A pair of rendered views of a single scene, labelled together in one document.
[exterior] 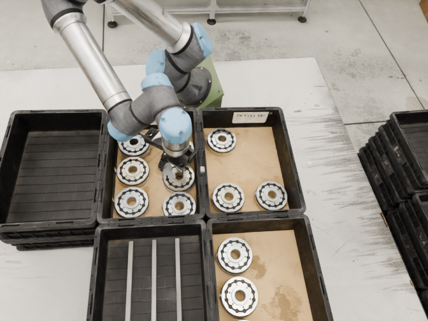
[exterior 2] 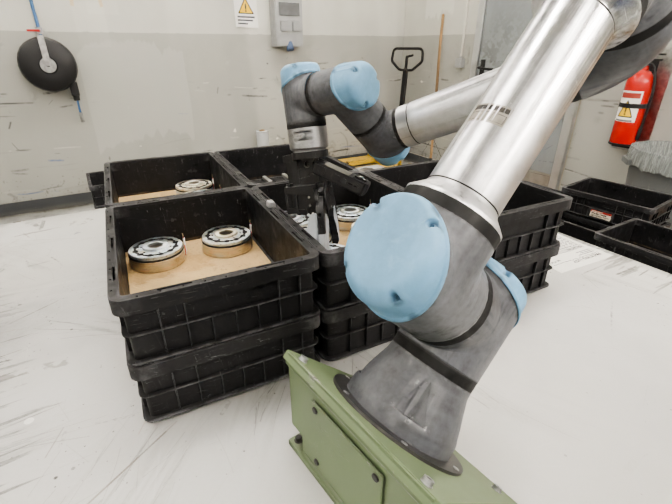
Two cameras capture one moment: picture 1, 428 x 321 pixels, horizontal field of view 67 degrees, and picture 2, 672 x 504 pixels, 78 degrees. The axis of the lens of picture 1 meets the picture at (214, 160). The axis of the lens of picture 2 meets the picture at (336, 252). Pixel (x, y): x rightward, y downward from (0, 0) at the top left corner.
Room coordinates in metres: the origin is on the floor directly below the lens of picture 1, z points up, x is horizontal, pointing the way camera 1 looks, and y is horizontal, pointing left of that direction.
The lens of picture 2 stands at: (1.27, -0.03, 1.22)
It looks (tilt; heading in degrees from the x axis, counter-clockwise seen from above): 26 degrees down; 166
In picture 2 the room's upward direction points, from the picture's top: straight up
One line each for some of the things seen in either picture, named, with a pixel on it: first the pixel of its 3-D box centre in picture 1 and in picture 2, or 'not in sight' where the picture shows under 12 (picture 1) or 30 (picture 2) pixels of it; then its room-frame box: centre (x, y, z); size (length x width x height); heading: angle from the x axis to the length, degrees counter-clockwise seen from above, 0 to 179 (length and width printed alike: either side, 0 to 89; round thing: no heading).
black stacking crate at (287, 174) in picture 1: (244, 165); (204, 259); (0.55, -0.11, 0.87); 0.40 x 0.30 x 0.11; 13
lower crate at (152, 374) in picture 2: not in sight; (212, 307); (0.55, -0.11, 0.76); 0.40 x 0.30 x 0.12; 13
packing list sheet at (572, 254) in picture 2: not in sight; (538, 241); (0.34, 0.82, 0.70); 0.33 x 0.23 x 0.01; 17
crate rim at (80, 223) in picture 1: (51, 164); (457, 187); (0.41, 0.48, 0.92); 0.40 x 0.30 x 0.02; 13
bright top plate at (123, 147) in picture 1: (134, 142); not in sight; (0.57, 0.28, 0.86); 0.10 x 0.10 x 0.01
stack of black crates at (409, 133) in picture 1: (407, 165); not in sight; (1.01, -1.04, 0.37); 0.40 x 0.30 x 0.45; 17
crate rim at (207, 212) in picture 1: (247, 157); (200, 233); (0.55, -0.11, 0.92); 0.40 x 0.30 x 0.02; 13
